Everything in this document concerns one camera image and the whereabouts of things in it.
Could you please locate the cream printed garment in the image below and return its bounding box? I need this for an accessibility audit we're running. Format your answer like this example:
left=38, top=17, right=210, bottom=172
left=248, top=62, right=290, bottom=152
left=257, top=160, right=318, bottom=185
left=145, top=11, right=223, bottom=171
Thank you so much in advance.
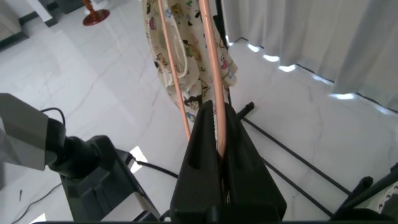
left=141, top=0, right=239, bottom=124

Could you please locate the white curtain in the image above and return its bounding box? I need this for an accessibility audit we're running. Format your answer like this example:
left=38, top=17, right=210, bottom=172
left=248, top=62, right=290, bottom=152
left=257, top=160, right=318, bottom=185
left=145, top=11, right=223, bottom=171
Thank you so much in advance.
left=221, top=0, right=398, bottom=112

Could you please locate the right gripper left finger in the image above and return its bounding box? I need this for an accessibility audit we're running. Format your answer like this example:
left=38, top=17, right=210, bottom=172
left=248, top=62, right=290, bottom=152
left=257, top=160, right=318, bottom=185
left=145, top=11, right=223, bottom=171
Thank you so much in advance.
left=169, top=100, right=224, bottom=222

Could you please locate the black clothes rack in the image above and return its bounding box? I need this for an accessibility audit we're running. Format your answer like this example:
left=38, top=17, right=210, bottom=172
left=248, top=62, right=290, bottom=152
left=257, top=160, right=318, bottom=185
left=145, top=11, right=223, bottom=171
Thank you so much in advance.
left=213, top=0, right=398, bottom=221

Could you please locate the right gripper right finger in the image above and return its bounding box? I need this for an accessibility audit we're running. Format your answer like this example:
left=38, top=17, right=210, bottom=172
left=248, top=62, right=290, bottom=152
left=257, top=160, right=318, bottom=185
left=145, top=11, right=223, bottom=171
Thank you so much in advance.
left=224, top=102, right=287, bottom=222

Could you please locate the red stand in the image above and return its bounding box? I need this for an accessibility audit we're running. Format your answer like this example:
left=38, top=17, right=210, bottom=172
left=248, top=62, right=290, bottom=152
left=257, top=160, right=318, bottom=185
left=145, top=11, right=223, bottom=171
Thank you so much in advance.
left=82, top=0, right=111, bottom=27

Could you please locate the pink clothes hanger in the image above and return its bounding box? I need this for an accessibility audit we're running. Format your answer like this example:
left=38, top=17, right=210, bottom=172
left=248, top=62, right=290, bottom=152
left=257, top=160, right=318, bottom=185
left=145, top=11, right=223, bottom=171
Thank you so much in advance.
left=157, top=0, right=228, bottom=159

